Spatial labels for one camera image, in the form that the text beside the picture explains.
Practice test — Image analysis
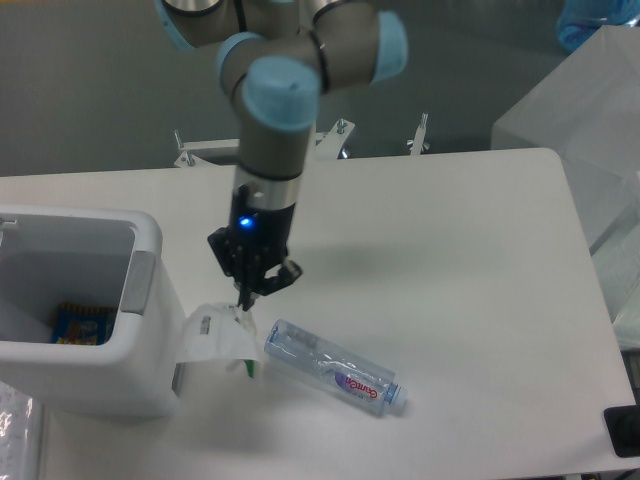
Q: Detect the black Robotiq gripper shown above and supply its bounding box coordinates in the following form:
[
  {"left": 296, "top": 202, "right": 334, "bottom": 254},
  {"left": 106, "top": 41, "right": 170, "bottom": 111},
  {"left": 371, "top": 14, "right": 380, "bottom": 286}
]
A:
[{"left": 207, "top": 184, "right": 303, "bottom": 311}]

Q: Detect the white plastic bag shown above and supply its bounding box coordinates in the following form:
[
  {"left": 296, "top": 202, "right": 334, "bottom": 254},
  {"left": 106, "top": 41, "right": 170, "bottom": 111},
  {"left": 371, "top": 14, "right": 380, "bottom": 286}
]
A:
[{"left": 176, "top": 303, "right": 260, "bottom": 379}]

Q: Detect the clear plastic water bottle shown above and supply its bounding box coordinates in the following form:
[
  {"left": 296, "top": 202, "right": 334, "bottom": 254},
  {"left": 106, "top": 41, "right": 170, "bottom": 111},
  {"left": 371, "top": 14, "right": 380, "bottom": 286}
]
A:
[{"left": 264, "top": 319, "right": 408, "bottom": 416}]

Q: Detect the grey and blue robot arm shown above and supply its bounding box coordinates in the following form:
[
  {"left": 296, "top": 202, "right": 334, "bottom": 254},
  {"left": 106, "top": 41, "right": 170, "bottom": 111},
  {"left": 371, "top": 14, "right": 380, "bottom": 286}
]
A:
[{"left": 155, "top": 1, "right": 409, "bottom": 310}]

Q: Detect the white plastic trash can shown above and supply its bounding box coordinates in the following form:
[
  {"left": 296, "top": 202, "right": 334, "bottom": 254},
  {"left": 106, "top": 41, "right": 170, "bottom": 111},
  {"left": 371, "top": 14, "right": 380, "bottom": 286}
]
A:
[{"left": 1, "top": 204, "right": 185, "bottom": 417}]

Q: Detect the blue snack wrapper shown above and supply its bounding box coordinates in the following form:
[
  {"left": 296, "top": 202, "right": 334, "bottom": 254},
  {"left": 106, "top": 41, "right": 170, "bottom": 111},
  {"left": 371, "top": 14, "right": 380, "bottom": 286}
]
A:
[{"left": 50, "top": 302, "right": 117, "bottom": 346}]

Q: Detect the clear patterned plastic sheet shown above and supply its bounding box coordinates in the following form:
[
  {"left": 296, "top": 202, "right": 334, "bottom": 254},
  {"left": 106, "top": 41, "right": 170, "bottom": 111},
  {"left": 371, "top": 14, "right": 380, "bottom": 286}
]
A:
[{"left": 0, "top": 383, "right": 43, "bottom": 479}]

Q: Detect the translucent plastic storage box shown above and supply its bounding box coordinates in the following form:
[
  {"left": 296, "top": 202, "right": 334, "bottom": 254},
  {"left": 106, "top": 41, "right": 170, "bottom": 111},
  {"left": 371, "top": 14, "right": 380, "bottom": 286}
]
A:
[{"left": 490, "top": 23, "right": 640, "bottom": 256}]

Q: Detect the blue plastic bag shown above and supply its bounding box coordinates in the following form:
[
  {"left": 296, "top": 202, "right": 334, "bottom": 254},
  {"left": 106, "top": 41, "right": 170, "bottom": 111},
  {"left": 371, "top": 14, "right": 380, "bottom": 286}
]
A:
[{"left": 556, "top": 0, "right": 639, "bottom": 54}]

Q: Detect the black device at table edge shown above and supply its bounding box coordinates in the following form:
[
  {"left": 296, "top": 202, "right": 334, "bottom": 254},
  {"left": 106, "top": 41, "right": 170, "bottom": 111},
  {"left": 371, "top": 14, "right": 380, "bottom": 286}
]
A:
[{"left": 604, "top": 405, "right": 639, "bottom": 458}]

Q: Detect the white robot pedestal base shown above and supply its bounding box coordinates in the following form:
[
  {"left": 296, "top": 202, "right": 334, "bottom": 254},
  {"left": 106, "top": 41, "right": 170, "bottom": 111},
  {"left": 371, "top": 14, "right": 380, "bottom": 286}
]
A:
[{"left": 173, "top": 112, "right": 430, "bottom": 168}]

